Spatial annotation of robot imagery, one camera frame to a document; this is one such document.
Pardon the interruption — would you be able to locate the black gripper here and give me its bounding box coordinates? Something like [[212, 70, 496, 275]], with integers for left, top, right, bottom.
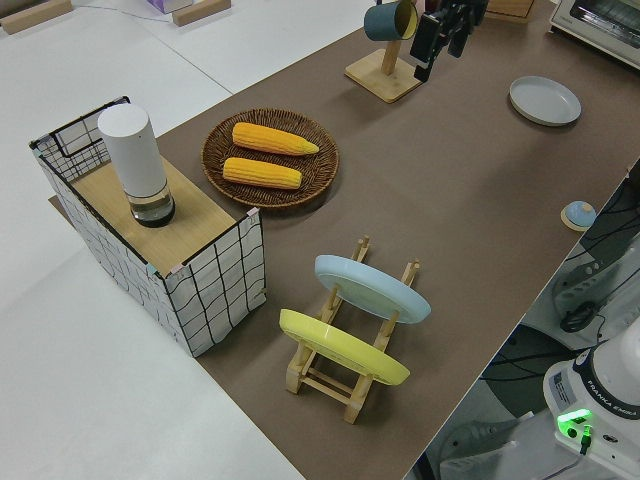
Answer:
[[440, 0, 489, 57]]

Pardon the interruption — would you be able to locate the gray plate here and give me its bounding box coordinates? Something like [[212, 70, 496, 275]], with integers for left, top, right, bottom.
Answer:
[[509, 75, 583, 128]]

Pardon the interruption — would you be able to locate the light blue plate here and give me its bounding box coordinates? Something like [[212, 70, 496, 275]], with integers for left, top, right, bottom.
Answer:
[[314, 254, 433, 326]]

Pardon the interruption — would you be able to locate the yellow plate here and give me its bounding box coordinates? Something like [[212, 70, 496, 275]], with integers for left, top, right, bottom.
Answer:
[[278, 308, 412, 388]]

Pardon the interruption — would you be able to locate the wooden plate rack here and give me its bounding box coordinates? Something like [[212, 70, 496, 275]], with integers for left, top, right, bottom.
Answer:
[[285, 234, 422, 425]]

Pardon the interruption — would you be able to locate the light wooden cabinet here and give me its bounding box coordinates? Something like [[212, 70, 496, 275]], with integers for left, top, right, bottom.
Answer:
[[484, 0, 537, 25]]

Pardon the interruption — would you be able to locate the teal mug yellow inside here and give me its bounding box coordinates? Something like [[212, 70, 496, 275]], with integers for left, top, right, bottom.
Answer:
[[363, 0, 419, 42]]

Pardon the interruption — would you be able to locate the wooden mug tree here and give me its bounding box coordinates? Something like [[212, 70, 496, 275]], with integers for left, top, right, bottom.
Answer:
[[344, 29, 429, 105]]

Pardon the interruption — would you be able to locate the cream toaster oven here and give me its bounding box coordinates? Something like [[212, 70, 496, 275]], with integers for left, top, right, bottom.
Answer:
[[546, 0, 640, 69]]

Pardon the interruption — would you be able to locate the long pointed yellow corn cob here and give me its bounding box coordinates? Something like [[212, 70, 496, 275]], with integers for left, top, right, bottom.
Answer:
[[231, 121, 321, 157]]

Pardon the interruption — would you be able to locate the short blunt yellow corn cob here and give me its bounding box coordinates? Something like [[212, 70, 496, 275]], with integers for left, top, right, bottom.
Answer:
[[222, 156, 303, 191]]

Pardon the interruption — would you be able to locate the brown wicker basket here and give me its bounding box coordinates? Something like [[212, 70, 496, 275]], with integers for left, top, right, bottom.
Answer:
[[201, 107, 341, 209]]

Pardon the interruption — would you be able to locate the short wooden block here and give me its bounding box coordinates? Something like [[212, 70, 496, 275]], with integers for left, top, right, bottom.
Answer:
[[171, 0, 232, 26]]

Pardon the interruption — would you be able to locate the white power strip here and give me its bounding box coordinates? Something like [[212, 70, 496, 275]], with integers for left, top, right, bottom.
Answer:
[[552, 249, 621, 321]]

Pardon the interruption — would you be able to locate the purple box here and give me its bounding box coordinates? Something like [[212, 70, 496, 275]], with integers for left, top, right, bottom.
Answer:
[[144, 0, 195, 14]]

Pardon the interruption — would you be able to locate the black plug adapter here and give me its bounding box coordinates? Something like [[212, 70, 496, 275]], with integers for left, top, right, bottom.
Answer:
[[559, 301, 597, 334]]

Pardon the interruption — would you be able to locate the white cylinder bottle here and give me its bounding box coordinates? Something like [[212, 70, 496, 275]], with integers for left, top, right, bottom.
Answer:
[[96, 104, 177, 229]]

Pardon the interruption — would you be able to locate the long wooden block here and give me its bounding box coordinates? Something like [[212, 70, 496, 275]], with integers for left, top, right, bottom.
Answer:
[[0, 0, 72, 35]]

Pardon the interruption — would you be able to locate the grid wire basket wooden top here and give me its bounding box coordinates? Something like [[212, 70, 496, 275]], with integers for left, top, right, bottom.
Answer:
[[28, 94, 266, 359]]

